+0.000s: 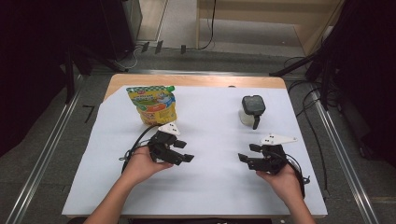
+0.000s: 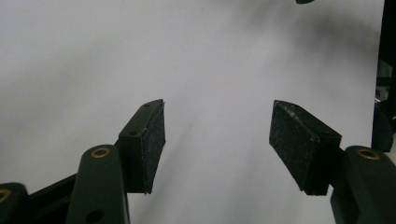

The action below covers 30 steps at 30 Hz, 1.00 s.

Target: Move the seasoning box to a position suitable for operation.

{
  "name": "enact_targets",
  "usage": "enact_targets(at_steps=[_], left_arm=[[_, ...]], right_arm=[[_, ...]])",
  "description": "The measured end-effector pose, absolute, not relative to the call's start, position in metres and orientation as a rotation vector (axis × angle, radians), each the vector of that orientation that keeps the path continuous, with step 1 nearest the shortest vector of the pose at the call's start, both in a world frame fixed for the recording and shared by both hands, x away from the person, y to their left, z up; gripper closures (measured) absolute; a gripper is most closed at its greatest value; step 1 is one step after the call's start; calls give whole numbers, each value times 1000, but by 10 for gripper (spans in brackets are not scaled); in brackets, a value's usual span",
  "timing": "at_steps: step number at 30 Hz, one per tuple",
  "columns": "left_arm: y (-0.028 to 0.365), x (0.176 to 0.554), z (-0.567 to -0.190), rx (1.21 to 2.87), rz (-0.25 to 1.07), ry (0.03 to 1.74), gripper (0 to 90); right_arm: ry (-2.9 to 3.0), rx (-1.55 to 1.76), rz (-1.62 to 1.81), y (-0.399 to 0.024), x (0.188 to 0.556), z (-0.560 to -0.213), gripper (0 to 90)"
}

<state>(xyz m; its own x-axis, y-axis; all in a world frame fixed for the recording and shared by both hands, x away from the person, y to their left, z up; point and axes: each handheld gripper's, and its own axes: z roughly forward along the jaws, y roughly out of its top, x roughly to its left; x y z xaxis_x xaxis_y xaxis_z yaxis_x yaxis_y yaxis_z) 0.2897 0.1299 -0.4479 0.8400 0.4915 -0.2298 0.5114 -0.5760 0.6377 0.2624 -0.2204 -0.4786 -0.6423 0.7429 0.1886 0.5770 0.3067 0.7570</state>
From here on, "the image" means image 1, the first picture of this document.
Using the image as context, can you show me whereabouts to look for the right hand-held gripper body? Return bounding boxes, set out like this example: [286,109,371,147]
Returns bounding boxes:
[258,133,298,175]

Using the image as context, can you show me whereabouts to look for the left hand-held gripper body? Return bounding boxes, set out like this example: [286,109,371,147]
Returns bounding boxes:
[148,121,181,163]

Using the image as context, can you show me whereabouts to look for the yellow spout pouch green cap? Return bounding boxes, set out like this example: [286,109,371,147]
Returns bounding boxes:
[125,85,177,127]

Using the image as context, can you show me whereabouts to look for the glass jar with black lid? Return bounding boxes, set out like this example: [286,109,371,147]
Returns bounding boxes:
[238,94,266,131]

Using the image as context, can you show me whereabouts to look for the person's right hand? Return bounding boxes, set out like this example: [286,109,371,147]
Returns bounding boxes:
[256,166,304,204]

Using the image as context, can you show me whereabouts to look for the person's left hand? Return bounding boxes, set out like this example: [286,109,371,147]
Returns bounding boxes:
[124,146,174,186]

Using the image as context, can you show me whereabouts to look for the white paper sheet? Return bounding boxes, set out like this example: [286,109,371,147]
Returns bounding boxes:
[61,85,329,217]

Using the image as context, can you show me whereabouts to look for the wooden table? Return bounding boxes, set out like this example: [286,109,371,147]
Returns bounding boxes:
[62,73,329,219]

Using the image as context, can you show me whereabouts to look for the black metal stand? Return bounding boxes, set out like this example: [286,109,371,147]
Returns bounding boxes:
[64,43,126,105]
[269,46,332,110]

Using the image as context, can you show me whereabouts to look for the dark curtain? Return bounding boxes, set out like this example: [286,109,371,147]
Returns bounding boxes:
[0,0,106,158]
[323,0,396,169]

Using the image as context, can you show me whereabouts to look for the light wooden cabinet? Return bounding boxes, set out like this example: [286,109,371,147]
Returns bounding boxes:
[195,0,345,57]

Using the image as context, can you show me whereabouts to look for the left hand-held gripper cable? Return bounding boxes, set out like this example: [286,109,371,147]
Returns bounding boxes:
[119,124,161,174]

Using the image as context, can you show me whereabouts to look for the black floor cables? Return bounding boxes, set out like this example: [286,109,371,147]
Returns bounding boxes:
[283,55,332,194]

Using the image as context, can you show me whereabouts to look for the metal floor rail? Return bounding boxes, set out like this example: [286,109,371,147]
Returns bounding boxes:
[6,74,84,224]
[311,90,380,224]

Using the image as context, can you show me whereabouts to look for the hanging black cable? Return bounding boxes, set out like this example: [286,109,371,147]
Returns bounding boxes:
[199,0,218,51]

